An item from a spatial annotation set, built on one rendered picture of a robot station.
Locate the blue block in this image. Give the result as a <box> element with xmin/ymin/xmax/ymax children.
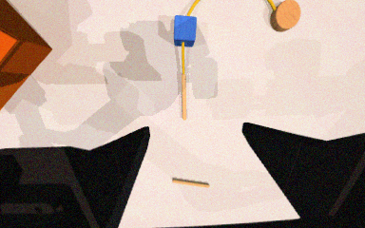
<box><xmin>174</xmin><ymin>15</ymin><xmax>197</xmax><ymax>48</ymax></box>

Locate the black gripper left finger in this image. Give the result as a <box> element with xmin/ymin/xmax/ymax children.
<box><xmin>0</xmin><ymin>126</ymin><xmax>150</xmax><ymax>228</ymax></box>

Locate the round wooden button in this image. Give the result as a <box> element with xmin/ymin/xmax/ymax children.
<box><xmin>270</xmin><ymin>0</ymin><xmax>301</xmax><ymax>32</ymax></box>

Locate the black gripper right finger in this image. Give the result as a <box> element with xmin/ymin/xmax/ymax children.
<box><xmin>242</xmin><ymin>123</ymin><xmax>365</xmax><ymax>219</ymax></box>

